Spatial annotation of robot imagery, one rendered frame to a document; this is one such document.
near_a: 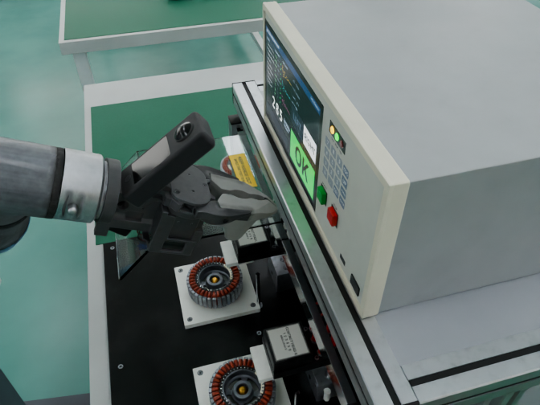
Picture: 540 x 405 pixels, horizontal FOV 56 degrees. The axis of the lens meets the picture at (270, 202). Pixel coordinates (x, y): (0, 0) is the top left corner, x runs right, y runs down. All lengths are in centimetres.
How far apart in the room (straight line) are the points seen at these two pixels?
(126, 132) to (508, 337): 121
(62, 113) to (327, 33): 260
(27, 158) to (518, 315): 56
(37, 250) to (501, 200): 206
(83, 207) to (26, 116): 273
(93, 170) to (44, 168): 5
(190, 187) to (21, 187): 17
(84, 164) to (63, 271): 172
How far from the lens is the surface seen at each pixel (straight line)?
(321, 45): 69
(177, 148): 53
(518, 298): 69
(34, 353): 205
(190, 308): 103
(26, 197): 54
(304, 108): 67
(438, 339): 62
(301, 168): 72
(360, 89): 60
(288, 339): 82
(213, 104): 165
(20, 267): 234
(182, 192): 56
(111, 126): 161
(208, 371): 96
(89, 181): 54
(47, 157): 54
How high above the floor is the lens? 161
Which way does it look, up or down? 43 degrees down
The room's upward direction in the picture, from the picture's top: straight up
